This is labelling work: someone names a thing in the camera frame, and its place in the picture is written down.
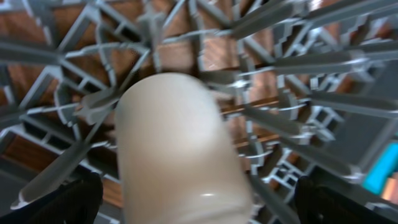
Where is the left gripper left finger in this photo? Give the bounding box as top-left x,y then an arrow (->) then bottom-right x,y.
1,172 -> 103,224

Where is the white cup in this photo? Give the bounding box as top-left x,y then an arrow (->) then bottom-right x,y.
115,73 -> 252,224

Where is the teal plastic tray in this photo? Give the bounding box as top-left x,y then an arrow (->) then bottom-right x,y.
363,142 -> 397,195

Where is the grey dish rack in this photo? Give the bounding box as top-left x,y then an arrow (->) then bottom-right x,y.
1,1 -> 397,223

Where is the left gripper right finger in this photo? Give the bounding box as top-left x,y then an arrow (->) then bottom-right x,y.
294,176 -> 396,224

